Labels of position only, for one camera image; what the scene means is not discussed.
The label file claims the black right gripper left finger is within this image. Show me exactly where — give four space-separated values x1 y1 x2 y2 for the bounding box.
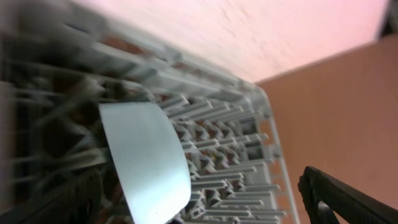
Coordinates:
1 169 103 224

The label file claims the grey dishwasher rack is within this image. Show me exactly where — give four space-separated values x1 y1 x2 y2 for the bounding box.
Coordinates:
1 1 299 223

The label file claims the light blue rice bowl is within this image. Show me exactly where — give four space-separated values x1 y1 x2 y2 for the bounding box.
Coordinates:
99 102 191 224

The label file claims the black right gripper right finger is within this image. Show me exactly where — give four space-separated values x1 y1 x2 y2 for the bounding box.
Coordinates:
298 166 397 224

